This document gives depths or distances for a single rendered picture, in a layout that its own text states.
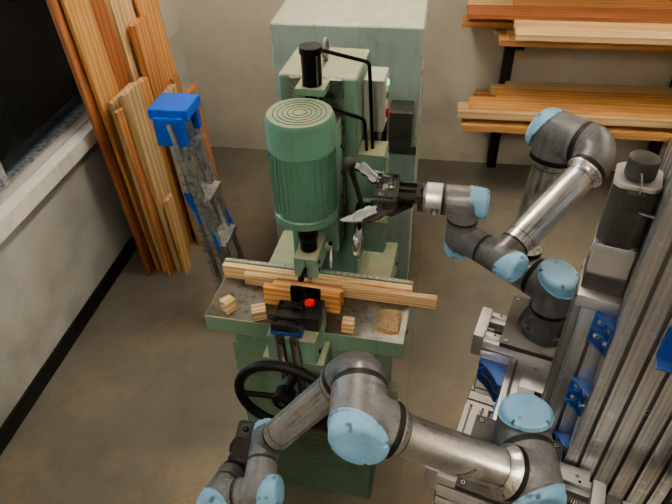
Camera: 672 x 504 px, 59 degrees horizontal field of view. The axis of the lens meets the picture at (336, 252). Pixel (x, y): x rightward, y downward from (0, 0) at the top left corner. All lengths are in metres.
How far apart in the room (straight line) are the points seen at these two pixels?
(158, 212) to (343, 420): 2.23
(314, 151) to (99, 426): 1.76
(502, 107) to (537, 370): 1.99
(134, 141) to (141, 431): 1.32
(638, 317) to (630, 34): 2.29
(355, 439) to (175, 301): 2.22
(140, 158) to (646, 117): 2.70
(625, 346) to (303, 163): 0.84
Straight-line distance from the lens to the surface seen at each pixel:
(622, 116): 3.72
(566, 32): 3.40
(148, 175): 3.08
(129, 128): 2.98
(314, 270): 1.73
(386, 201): 1.42
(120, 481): 2.65
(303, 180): 1.50
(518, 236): 1.45
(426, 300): 1.79
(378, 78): 1.74
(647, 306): 1.37
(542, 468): 1.36
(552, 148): 1.65
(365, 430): 1.13
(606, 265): 1.39
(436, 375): 2.80
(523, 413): 1.42
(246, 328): 1.81
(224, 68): 4.22
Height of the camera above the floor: 2.17
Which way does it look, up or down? 40 degrees down
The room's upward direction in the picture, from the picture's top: 2 degrees counter-clockwise
